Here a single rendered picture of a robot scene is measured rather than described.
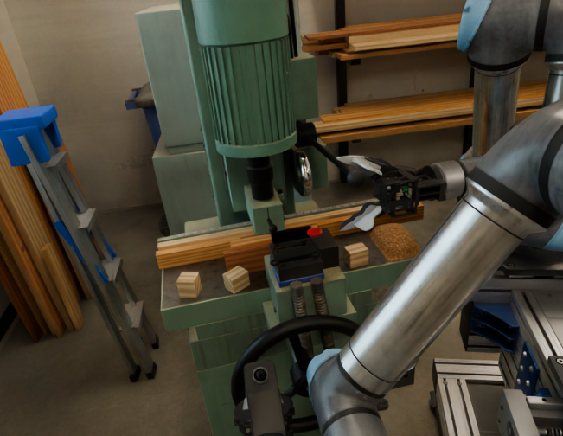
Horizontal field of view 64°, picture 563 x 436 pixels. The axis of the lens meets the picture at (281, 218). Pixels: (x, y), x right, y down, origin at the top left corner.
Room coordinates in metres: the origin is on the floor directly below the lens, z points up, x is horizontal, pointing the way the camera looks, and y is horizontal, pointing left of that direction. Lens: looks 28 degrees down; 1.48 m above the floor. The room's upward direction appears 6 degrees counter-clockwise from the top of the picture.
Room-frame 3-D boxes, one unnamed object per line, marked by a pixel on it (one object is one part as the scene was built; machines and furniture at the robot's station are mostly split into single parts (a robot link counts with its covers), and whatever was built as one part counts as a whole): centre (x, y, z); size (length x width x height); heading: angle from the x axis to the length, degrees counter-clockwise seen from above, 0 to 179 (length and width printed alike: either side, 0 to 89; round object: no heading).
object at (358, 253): (0.84, -0.16, 0.92); 0.04 x 0.03 x 0.04; 105
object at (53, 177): (1.53, 0.76, 0.58); 0.27 x 0.25 x 1.16; 96
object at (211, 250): (0.95, -0.03, 0.92); 0.67 x 0.02 x 0.04; 99
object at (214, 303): (0.84, -0.02, 0.87); 0.61 x 0.30 x 0.06; 99
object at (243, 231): (0.97, 0.00, 0.93); 0.60 x 0.02 x 0.05; 99
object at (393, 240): (0.90, -0.26, 0.92); 0.14 x 0.09 x 0.04; 9
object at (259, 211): (0.96, 0.04, 0.99); 0.14 x 0.07 x 0.09; 9
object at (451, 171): (0.82, -0.33, 1.09); 0.08 x 0.05 x 0.08; 9
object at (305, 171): (1.09, -0.07, 1.02); 0.12 x 0.03 x 0.12; 9
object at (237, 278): (0.79, 0.11, 0.92); 0.04 x 0.03 x 0.04; 129
